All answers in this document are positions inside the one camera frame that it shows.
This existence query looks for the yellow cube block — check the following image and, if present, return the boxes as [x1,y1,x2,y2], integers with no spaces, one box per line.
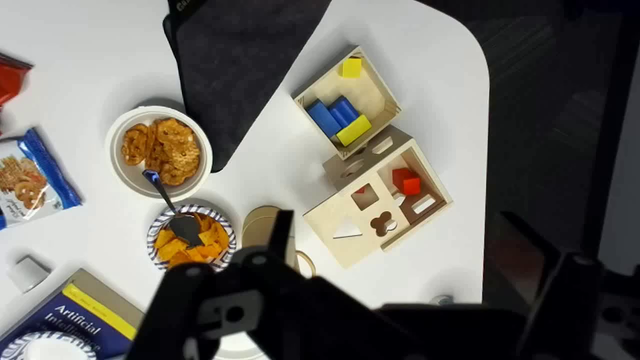
[338,55,367,80]

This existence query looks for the brown pretzel chips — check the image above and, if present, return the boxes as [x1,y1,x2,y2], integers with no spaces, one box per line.
[121,117,205,187]

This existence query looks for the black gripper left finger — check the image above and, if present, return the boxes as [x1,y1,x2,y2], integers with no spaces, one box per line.
[127,207,377,360]

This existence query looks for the red block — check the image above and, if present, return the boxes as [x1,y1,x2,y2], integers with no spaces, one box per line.
[391,166,424,198]

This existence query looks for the blue and white snack bag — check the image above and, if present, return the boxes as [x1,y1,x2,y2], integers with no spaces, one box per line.
[0,125,85,231]

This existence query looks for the beige water bottle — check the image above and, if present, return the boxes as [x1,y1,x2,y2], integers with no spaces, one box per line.
[241,203,319,277]

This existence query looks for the white bowl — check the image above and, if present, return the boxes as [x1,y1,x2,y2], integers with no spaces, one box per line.
[106,103,217,200]

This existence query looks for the patterned paper plate stack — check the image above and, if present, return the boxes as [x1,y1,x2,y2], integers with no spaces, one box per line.
[0,329,98,360]

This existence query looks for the blue block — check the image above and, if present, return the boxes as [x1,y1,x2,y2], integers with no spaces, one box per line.
[306,96,360,138]

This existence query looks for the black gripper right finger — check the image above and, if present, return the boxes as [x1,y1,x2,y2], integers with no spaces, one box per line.
[498,210,640,360]

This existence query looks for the long yellow block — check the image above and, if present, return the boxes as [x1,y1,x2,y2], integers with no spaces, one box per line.
[332,113,374,147]

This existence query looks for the orange cheese crackers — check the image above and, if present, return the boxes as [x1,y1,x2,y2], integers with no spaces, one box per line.
[152,214,232,268]

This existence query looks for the blue book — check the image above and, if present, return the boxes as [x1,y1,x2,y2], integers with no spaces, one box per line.
[0,268,147,360]

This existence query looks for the black spoon with blue handle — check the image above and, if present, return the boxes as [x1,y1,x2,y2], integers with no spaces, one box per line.
[141,167,205,247]

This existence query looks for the red chips bag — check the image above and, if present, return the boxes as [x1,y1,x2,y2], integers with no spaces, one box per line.
[0,52,34,108]

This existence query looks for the dark grey cloth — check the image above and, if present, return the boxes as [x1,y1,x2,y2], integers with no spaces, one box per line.
[162,0,334,174]

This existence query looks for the wooden shape sorter cube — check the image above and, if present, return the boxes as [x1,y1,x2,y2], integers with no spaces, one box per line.
[302,123,455,269]

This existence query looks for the open wooden box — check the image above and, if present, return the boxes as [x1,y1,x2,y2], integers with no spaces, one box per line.
[290,46,404,160]

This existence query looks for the patterned bowl of orange snacks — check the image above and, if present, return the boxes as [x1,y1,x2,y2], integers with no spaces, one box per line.
[145,201,241,273]

